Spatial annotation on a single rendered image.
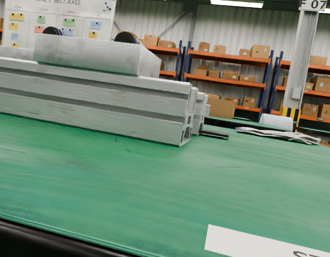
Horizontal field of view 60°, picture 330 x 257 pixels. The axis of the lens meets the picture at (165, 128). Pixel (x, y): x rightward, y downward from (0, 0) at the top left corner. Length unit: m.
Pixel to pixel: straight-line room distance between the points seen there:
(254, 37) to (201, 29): 1.93
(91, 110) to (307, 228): 0.31
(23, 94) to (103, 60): 0.15
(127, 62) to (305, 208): 0.27
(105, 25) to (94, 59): 3.28
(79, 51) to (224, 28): 10.93
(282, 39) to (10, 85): 11.06
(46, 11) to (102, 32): 0.80
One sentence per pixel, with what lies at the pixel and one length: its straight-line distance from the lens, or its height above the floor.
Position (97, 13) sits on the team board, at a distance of 3.77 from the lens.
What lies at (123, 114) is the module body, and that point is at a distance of 0.39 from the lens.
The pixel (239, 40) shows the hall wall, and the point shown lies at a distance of 11.21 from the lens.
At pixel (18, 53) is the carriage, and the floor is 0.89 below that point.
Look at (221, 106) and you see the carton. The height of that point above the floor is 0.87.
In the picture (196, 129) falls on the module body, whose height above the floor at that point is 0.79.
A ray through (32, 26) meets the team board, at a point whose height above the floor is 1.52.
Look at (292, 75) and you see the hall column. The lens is 6.25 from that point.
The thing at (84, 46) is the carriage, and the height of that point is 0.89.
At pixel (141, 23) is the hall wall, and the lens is 11.90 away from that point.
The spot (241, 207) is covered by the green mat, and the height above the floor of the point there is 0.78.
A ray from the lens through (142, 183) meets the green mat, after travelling 0.19.
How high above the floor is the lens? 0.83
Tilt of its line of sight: 5 degrees down
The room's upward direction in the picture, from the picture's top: 9 degrees clockwise
